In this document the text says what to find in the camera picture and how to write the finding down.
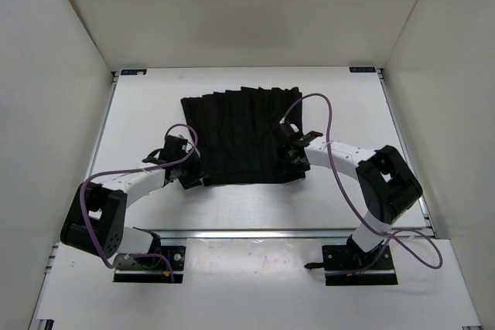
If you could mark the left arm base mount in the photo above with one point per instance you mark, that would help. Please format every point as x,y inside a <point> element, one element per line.
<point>153,270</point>

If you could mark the black pleated skirt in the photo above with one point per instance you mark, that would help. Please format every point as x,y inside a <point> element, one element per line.
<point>235,135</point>

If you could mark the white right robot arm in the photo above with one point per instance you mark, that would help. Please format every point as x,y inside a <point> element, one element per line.
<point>387,183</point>

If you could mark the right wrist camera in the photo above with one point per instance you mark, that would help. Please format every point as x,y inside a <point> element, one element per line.
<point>285,132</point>

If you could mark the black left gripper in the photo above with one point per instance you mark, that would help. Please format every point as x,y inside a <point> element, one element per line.
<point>197,173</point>

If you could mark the right corner label sticker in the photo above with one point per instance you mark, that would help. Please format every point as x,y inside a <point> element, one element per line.
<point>362,69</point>

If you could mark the aluminium front table rail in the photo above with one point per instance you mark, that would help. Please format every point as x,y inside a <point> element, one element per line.
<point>252,234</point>

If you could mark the aluminium left table rail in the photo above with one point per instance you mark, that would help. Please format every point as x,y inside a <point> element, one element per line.
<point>90,167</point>

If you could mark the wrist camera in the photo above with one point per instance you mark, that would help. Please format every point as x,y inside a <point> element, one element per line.
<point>285,132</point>
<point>174,146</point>

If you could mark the left corner label sticker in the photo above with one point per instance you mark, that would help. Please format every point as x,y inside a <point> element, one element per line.
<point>133,72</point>

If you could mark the aluminium table rail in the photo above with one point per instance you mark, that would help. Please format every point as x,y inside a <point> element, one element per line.
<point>90,167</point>
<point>252,234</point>

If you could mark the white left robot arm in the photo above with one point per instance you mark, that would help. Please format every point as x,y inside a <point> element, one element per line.
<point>95,222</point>

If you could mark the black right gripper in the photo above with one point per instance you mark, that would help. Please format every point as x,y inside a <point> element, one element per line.
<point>300,168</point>

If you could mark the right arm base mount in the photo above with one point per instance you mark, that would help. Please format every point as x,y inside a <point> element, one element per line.
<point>344,265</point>

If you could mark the corner label sticker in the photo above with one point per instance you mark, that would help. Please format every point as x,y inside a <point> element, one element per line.
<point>133,72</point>
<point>362,69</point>

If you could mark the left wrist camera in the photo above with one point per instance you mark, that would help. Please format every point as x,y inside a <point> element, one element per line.
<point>174,146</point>

